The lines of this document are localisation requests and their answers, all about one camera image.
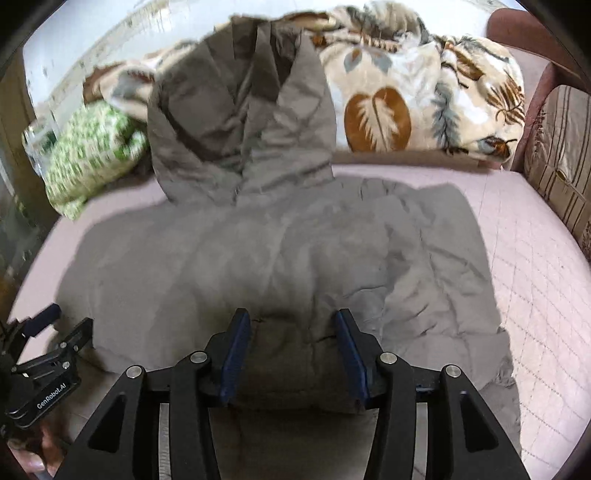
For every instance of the pink quilted bed sheet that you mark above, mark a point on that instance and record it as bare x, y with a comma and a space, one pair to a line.
535, 300

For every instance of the maroon bed frame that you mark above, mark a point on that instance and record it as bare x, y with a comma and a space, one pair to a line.
531, 64

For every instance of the wooden glass cabinet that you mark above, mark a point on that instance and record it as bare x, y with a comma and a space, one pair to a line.
14, 138

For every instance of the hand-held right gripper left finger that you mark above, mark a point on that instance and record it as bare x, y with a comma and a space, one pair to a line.
234, 355

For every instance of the green patterned pillow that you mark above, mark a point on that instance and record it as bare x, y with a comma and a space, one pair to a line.
87, 152

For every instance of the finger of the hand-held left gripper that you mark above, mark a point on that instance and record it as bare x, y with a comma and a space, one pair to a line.
44, 317
76, 339

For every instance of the grey padded jacket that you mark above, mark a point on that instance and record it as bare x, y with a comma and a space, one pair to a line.
286, 240

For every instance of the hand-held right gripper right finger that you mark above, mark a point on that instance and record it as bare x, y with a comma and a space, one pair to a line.
352, 355

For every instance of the leaf print fleece blanket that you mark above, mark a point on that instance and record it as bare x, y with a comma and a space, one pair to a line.
383, 110

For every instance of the striped beige cushion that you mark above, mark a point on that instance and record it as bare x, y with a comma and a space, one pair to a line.
561, 152

